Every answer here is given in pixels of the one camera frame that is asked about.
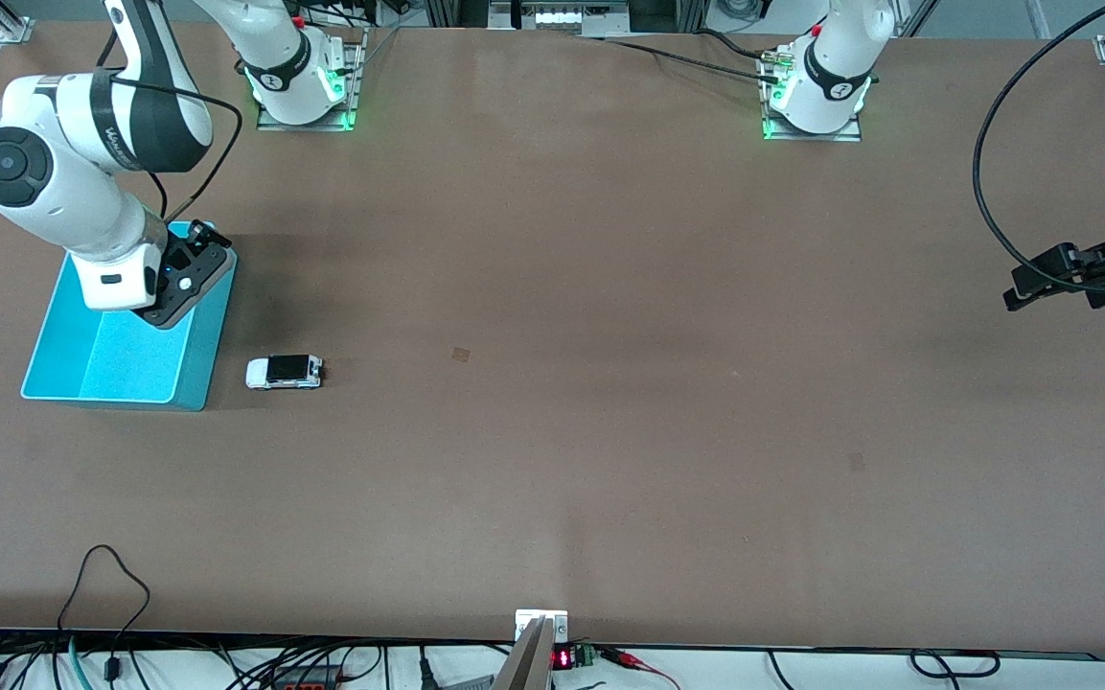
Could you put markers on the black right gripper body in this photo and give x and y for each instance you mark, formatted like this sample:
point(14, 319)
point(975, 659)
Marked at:
point(178, 257)

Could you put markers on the white jeep toy black roof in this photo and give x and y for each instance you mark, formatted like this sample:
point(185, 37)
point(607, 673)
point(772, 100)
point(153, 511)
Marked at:
point(284, 372)

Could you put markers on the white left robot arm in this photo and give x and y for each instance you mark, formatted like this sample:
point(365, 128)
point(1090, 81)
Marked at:
point(825, 67)

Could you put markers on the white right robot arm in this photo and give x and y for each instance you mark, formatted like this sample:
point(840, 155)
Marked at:
point(44, 182)

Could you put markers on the teal plastic bin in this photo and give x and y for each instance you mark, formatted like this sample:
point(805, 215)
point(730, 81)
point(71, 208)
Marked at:
point(130, 369)

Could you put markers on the metal control device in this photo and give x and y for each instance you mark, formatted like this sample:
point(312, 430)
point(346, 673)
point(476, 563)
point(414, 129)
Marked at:
point(562, 17)

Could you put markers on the red LED display module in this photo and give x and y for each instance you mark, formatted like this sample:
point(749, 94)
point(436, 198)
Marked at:
point(564, 658)

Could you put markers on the red clip lead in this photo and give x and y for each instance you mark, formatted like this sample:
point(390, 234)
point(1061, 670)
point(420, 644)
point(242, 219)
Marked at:
point(631, 657)

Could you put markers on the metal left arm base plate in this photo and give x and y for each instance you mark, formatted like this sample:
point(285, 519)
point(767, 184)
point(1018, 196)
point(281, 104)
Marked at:
point(844, 135)

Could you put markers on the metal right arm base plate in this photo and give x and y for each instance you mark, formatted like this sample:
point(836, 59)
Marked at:
point(353, 91)

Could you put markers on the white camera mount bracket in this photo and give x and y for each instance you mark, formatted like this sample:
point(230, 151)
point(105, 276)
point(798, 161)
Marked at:
point(557, 623)

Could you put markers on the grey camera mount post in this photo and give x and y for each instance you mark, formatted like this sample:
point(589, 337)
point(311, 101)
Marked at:
point(525, 666)

